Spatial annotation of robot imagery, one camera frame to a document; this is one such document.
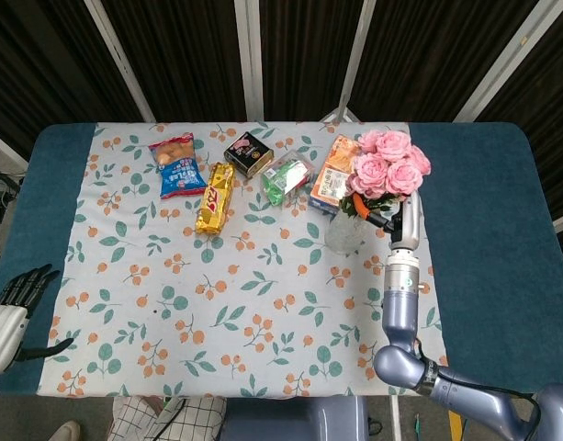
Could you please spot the gold biscuit package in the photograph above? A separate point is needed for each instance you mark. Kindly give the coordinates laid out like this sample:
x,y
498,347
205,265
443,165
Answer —
x,y
215,200

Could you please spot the orange carton box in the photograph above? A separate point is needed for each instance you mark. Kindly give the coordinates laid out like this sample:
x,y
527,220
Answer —
x,y
331,179

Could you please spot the white floral fruit tablecloth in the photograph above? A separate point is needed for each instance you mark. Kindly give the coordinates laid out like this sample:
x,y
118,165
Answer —
x,y
244,321

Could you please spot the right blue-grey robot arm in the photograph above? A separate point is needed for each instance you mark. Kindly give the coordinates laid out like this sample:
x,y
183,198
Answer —
x,y
400,312

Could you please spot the beige shoe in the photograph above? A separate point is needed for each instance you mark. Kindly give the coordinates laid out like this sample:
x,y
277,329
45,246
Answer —
x,y
65,431

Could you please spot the right silver robot hand orange fingertips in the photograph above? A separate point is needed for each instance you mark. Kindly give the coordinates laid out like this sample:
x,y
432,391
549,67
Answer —
x,y
409,225

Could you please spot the black tin box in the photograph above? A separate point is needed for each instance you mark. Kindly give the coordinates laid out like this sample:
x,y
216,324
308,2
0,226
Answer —
x,y
249,154

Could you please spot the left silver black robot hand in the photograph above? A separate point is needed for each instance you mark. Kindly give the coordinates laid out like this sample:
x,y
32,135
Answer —
x,y
3,331

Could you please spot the white table leg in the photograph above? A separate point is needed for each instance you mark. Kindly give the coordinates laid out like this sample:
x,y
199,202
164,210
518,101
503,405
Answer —
x,y
396,420

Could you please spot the white black checked cloth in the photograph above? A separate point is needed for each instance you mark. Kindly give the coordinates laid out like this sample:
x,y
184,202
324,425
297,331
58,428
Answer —
x,y
180,422

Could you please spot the teal blue table cover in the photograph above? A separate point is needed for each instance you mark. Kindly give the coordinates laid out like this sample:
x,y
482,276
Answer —
x,y
483,184

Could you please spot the clear textured glass vase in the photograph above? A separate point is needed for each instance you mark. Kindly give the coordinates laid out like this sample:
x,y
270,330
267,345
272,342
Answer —
x,y
345,236

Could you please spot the blue snack bag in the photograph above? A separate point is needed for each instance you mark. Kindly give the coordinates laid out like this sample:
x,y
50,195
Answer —
x,y
180,174

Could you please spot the grey-purple plastic stool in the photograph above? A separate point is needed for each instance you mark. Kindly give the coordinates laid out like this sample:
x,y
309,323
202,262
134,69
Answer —
x,y
295,420

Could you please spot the clear plastic box green contents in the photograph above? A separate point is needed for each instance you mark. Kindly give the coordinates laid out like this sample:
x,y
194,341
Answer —
x,y
285,179

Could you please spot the grey tripod stand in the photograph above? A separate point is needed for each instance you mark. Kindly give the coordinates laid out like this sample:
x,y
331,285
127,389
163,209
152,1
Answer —
x,y
341,110

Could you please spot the pink artificial rose bouquet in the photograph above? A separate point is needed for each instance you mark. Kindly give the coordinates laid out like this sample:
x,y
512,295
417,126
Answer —
x,y
391,165

